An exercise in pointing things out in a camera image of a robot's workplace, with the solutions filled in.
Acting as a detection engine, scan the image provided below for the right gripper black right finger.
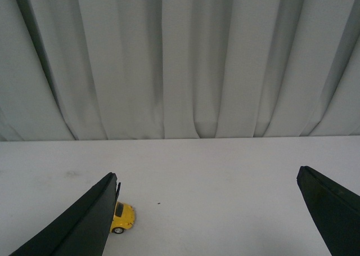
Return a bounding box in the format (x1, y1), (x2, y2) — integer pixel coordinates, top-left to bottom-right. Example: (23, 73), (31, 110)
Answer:
(296, 166), (359, 255)

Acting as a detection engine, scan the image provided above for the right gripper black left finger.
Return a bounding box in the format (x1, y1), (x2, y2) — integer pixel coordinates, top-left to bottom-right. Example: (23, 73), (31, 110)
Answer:
(11, 172), (121, 255)

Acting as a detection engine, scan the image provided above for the yellow beetle toy car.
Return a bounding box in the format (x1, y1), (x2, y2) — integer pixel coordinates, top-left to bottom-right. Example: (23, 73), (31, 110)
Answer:
(110, 202), (135, 234)

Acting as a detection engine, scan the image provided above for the grey pleated curtain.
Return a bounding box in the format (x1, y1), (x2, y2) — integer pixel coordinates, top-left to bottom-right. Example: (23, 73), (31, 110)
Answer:
(1, 0), (359, 141)

